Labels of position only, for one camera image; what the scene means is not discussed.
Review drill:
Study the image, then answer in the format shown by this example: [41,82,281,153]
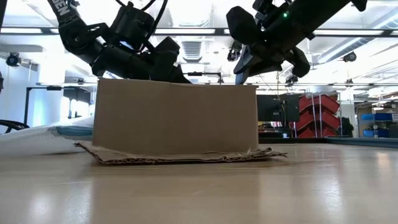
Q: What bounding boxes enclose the red storage bin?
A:
[298,93,341,114]
[294,109,341,131]
[297,126,337,139]

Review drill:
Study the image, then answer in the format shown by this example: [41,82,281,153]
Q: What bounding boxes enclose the blue storage bin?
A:
[362,129,398,139]
[359,112,398,123]

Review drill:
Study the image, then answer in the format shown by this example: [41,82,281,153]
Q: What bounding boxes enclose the black neighbouring station frame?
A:
[22,86,94,125]

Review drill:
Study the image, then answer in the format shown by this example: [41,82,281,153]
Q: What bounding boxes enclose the black monitor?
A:
[256,93,300,123]

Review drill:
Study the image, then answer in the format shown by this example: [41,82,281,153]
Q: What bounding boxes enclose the overhead light bar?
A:
[0,27,398,37]

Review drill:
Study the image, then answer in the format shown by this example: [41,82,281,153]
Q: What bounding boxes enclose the silver ventilation duct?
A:
[317,9,398,65]

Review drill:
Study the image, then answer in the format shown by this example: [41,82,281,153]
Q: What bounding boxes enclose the white mesh pouch blue trim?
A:
[0,115,95,157]

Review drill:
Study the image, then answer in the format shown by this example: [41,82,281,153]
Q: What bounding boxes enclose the black aluminium table frame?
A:
[257,136,398,149]

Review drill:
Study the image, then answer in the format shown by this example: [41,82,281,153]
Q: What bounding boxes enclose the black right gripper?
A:
[225,5,312,79]

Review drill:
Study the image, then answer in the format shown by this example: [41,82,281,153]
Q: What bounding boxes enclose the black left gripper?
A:
[91,2,193,85]

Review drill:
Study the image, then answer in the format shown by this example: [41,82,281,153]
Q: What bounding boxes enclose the brown cardboard box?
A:
[74,77,289,166]

